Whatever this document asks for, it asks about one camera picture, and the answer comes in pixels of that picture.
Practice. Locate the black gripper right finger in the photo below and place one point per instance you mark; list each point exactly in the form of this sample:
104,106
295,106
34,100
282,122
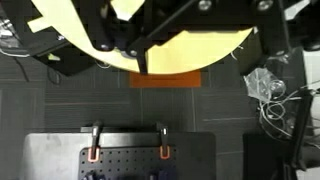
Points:
158,21

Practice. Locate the right black orange clamp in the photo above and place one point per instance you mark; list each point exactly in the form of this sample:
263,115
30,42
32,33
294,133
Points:
164,149

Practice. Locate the black orange clamp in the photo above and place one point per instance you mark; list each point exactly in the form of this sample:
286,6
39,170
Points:
164,149
93,151

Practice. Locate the clear crumpled plastic bag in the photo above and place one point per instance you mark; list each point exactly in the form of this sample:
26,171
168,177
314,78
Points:
264,85

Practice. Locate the left black orange clamp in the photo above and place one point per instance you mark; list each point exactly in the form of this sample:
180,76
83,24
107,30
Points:
93,151

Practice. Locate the black perforated breadboard plate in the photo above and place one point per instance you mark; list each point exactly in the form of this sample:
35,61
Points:
128,163

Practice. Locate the black tripod stand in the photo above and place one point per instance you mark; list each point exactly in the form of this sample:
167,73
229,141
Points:
293,160

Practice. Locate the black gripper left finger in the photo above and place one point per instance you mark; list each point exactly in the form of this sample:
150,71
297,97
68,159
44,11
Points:
95,16

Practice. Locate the orange floor mat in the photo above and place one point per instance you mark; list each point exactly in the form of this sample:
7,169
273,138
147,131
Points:
182,80

